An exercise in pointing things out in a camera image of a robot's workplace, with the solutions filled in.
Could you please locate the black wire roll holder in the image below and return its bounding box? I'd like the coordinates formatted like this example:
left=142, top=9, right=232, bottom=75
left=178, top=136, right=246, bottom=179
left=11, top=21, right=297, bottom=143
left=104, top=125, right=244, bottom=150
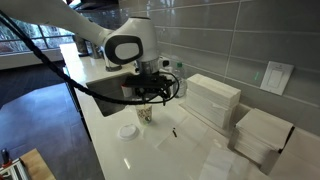
left=105, top=63, right=123, bottom=73

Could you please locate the light wooden table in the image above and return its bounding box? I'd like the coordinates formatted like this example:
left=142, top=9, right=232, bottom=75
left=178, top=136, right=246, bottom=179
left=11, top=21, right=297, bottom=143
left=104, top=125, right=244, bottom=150
left=19, top=148, right=56, bottom=180

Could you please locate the stainless steel sink basin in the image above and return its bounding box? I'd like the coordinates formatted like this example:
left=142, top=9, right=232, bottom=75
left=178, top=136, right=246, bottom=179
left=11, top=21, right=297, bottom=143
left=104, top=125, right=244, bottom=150
left=85, top=73, right=136, bottom=118

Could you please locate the flat white paper napkin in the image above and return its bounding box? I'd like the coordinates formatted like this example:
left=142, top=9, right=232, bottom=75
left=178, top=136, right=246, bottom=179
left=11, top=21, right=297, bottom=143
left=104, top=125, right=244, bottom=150
left=197, top=147, right=237, bottom=180

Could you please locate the red and black clamp handle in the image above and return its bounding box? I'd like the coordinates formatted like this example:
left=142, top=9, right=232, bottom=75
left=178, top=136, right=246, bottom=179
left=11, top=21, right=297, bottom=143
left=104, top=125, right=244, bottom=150
left=0, top=148, right=13, bottom=168

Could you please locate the paper towel stack in holder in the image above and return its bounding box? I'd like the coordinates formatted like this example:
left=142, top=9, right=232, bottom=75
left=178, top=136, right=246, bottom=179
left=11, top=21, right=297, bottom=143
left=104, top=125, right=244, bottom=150
left=227, top=107, right=296, bottom=167

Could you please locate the aluminium rail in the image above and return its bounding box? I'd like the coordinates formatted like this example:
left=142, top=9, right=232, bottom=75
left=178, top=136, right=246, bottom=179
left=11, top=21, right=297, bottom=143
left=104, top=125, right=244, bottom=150
left=0, top=158, right=30, bottom=180

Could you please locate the window with grey frame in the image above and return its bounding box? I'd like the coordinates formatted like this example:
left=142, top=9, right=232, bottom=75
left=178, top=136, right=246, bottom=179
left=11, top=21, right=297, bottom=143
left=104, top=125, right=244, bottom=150
left=0, top=18, right=76, bottom=55

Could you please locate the patterned white paper cup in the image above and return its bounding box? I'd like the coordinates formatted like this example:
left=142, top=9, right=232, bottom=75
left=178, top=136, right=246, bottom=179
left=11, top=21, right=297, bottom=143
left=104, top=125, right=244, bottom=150
left=134, top=103, right=154, bottom=126

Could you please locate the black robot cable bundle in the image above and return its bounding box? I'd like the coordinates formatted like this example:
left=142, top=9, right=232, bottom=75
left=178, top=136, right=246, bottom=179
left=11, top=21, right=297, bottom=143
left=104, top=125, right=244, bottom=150
left=0, top=9, right=181, bottom=107

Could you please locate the white wall switch plate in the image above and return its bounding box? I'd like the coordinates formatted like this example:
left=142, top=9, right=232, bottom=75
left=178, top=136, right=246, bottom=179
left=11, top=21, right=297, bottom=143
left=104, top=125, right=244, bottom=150
left=259, top=60, right=295, bottom=97

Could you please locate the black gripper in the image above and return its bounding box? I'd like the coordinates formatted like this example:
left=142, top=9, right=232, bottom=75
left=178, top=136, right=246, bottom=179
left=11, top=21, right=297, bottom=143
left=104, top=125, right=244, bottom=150
left=124, top=74, right=175, bottom=107

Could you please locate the dark wood base cabinet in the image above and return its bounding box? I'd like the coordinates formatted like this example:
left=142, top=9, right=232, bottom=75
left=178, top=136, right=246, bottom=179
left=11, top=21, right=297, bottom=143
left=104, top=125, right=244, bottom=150
left=62, top=64, right=93, bottom=142

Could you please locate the white cup with red rim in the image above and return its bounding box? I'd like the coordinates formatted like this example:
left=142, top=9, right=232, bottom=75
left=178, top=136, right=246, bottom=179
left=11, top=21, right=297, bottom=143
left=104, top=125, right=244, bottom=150
left=120, top=83, right=133, bottom=99

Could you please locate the white plastic cup lid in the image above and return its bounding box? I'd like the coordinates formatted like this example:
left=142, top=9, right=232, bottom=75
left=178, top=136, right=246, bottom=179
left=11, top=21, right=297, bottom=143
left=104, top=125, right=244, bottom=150
left=117, top=123, right=140, bottom=142

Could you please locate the dark countertop appliance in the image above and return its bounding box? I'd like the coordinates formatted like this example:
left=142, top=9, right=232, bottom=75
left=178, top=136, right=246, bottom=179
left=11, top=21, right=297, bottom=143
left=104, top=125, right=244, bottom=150
left=72, top=32, right=103, bottom=60

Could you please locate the tall white paper towel stack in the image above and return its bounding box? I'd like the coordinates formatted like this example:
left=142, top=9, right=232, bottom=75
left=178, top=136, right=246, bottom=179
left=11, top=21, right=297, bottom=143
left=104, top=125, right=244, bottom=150
left=184, top=73, right=242, bottom=131

